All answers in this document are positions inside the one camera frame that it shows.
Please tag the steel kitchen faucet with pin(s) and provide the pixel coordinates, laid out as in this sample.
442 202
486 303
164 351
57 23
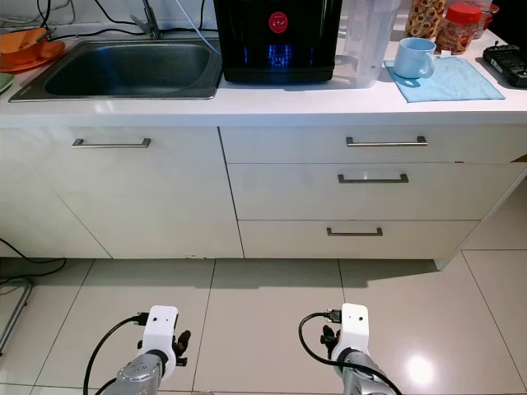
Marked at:
151 25

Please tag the light blue mug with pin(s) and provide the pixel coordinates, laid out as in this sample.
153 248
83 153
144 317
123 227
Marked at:
412 58

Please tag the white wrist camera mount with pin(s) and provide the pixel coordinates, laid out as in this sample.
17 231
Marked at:
159 327
354 325

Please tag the light green plate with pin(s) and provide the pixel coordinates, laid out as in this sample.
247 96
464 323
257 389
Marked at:
5 81

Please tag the white kitchen base cabinet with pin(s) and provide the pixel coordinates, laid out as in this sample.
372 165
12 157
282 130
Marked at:
156 206

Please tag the stainless steel sink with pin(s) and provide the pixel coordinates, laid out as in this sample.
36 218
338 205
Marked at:
123 72

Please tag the white drawer front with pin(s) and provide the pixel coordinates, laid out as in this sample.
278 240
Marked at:
288 197
280 243
288 148

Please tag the black water dispenser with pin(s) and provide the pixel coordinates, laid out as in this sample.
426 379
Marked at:
276 49

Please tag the light blue cloth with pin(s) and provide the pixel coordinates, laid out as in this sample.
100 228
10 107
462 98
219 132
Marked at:
461 82

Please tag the red lid snack jar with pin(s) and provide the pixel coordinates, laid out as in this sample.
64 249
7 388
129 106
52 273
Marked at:
459 34
490 18

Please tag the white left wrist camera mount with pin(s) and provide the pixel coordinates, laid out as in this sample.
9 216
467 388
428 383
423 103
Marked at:
159 327

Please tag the black countertop device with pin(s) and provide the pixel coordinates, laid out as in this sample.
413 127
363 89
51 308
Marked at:
506 64

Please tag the clear snack jar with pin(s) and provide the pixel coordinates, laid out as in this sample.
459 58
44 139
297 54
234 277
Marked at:
426 18

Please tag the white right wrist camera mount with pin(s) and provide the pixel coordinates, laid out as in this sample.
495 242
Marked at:
354 325

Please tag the clear plastic pitcher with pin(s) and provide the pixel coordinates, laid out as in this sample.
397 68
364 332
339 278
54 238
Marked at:
370 41

